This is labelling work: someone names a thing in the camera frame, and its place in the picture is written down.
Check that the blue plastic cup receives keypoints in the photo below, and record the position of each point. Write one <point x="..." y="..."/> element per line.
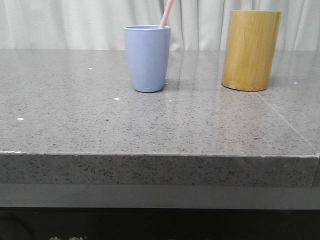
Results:
<point x="147" y="48"/>

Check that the pink chopstick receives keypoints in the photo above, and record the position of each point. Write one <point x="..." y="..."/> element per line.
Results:
<point x="166" y="13"/>

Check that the bamboo cylindrical holder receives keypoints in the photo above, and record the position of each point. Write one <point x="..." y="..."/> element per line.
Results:
<point x="251" y="42"/>

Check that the pale green curtain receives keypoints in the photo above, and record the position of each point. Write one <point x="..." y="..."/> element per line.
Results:
<point x="195" y="24"/>

